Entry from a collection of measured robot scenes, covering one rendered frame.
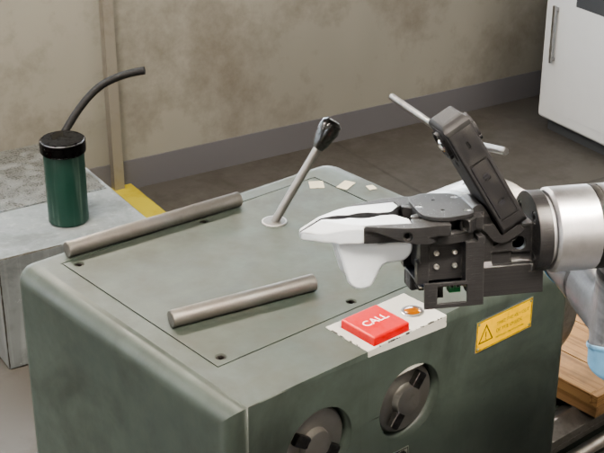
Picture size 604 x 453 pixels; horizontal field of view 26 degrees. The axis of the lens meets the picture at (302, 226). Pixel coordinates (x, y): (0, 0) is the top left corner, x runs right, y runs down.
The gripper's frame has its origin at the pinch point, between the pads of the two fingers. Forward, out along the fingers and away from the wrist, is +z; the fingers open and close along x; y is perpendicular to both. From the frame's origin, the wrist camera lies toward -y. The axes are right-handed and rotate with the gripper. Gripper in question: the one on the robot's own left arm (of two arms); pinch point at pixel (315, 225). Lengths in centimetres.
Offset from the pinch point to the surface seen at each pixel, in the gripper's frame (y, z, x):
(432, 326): 28, -22, 41
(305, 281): 24, -8, 51
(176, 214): 21, 7, 73
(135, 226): 21, 13, 70
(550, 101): 88, -177, 413
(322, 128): 9, -14, 71
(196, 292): 25, 6, 54
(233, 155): 100, -40, 403
